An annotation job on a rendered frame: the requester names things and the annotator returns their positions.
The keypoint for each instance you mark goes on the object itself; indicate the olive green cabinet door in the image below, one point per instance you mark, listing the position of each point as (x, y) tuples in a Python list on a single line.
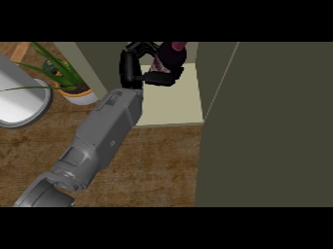
[(279, 129)]

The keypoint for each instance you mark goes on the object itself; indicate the white cylinder with grey base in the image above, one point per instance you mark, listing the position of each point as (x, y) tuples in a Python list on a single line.
[(6, 94)]

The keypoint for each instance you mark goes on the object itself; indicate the dark red wine bottle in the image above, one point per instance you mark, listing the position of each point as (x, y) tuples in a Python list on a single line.
[(173, 55)]

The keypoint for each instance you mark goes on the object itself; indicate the green plant in white pot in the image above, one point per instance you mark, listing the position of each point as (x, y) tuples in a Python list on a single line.
[(73, 85)]

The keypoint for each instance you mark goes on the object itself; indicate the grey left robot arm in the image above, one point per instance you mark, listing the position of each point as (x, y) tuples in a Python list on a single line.
[(107, 127)]

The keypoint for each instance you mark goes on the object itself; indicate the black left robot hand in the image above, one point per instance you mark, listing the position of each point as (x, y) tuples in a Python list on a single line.
[(130, 69)]

